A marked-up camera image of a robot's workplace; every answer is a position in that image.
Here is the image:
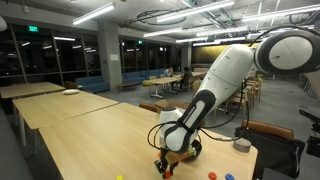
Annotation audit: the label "seated person light shirt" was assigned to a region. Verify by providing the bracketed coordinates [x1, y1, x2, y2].
[163, 65, 174, 78]

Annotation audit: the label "black camera stand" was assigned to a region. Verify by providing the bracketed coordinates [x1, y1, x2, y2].
[298, 107, 320, 159]

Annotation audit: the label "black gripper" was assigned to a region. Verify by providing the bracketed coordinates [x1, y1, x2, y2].
[153, 153, 175, 179]

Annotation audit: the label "white globe lamp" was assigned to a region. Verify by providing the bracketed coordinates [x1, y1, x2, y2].
[0, 15, 8, 33]

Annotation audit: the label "black bag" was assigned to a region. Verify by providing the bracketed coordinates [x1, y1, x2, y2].
[234, 126, 306, 179]

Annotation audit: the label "golden wall mural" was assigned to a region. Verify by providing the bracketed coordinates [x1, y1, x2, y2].
[191, 43, 234, 65]

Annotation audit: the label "light behind glass wall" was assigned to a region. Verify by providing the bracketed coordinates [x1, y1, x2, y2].
[53, 36, 77, 42]

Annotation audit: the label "wooden table white legs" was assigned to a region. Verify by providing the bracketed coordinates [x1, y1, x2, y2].
[148, 75, 183, 99]

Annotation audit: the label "seated person dark clothes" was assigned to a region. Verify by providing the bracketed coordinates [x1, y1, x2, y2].
[180, 66, 194, 90]

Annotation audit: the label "white plate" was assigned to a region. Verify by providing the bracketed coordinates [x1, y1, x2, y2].
[62, 88, 80, 96]

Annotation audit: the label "low wooden bench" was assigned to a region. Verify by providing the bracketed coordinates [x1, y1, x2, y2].
[117, 82, 138, 93]

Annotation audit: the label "black bowl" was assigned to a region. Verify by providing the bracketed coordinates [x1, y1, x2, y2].
[181, 139, 203, 163]

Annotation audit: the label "brown leather chair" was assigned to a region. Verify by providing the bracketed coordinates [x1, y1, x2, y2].
[240, 119, 296, 141]
[138, 102, 158, 113]

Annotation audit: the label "wooden chair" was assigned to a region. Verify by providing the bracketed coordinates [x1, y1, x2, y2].
[191, 80, 201, 98]
[246, 74, 264, 108]
[229, 89, 249, 116]

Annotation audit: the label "blue sofa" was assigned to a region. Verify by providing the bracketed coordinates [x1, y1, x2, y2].
[121, 68, 166, 85]
[75, 75, 110, 94]

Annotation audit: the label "black ceiling ring fixture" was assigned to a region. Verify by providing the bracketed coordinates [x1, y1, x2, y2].
[128, 9, 188, 27]

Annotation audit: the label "grey cylindrical container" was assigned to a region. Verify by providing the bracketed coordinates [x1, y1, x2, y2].
[232, 136, 252, 154]

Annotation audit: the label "light wooden table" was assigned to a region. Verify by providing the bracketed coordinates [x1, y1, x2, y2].
[0, 81, 66, 116]
[12, 89, 120, 156]

